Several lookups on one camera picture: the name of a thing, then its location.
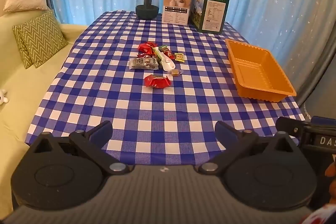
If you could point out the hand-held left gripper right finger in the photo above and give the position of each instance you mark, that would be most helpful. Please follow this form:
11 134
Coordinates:
224 133

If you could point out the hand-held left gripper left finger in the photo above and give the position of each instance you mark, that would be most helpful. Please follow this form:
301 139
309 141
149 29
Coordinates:
101 132

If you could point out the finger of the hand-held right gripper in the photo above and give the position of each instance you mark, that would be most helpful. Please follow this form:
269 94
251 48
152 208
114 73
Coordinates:
288 128
324 119

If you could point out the orange plastic tray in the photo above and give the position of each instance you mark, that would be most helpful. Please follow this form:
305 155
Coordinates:
252 74

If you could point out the large red candy packet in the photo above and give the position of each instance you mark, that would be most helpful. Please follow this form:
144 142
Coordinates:
157 81

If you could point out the small gold candy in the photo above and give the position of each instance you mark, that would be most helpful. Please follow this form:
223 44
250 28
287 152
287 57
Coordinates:
174 72

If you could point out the clear dark snack packet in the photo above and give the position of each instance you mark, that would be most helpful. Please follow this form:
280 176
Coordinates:
143 63

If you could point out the yellow green candy packet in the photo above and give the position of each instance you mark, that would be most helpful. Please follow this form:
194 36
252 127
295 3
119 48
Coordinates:
179 57

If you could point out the white snack packet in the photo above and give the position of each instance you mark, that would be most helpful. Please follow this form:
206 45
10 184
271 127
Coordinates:
165 62

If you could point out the small red candy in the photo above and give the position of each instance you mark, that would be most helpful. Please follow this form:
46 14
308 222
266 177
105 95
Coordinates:
170 55

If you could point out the green red candy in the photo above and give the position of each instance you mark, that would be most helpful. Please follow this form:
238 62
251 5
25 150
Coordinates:
163 48

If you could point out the person's right hand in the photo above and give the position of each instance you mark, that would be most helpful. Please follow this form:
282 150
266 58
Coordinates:
332 188

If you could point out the blue white checkered tablecloth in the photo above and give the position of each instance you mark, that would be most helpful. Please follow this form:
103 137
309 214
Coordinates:
105 98

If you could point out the red white printed clothing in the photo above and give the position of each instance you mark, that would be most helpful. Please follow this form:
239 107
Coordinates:
323 216

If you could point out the light green sofa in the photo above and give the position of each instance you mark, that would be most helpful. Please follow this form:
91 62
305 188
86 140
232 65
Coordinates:
21 98

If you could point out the white plush toy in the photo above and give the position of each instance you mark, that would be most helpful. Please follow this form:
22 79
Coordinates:
3 98

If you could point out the green zigzag pillow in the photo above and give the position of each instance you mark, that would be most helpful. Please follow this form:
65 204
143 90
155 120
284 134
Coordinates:
22 54
42 37

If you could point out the green carton box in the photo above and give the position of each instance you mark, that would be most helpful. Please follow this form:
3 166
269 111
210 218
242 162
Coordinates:
212 16

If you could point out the white product box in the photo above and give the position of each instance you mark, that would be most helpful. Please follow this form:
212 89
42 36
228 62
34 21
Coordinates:
175 14

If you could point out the dark glass humidifier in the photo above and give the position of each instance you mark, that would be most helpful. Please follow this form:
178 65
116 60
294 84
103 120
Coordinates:
147 7

